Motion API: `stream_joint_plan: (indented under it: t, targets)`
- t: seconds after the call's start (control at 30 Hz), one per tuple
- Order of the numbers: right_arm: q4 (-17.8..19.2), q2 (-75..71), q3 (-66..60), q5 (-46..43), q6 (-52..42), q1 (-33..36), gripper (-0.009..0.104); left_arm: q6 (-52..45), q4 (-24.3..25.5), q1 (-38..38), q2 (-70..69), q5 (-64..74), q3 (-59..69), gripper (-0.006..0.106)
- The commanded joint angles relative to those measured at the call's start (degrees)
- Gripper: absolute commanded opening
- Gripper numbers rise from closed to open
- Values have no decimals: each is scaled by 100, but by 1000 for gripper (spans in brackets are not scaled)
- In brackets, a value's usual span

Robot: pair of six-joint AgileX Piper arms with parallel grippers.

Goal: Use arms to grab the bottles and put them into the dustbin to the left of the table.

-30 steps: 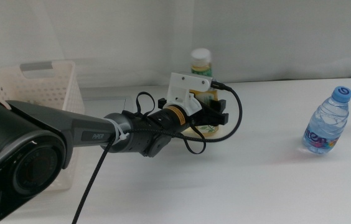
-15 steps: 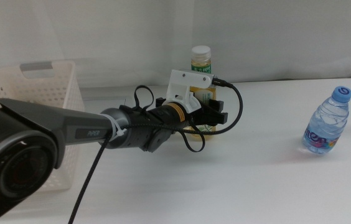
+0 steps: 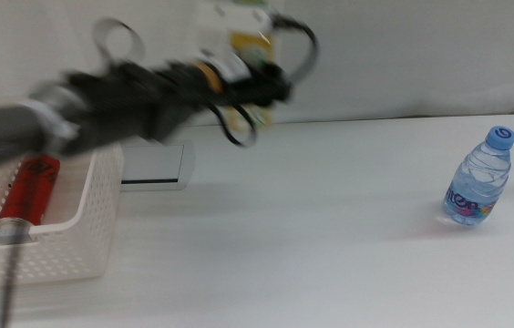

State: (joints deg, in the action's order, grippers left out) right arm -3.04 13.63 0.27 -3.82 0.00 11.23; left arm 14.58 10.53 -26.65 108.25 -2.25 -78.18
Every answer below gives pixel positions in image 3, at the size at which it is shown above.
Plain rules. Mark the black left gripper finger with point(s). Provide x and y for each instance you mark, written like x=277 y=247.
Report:
x=282 y=84

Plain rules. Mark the yellow tea bottle white cap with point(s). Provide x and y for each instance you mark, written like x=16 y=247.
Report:
x=250 y=45

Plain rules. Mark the clear water bottle blue cap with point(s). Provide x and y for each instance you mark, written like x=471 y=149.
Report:
x=478 y=182

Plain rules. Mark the red soda can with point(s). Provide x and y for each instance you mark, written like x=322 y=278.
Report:
x=29 y=191

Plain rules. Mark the white cloth backdrop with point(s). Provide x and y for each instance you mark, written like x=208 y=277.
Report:
x=421 y=54

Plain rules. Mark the white perforated plastic basket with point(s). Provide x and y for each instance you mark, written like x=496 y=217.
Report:
x=97 y=218

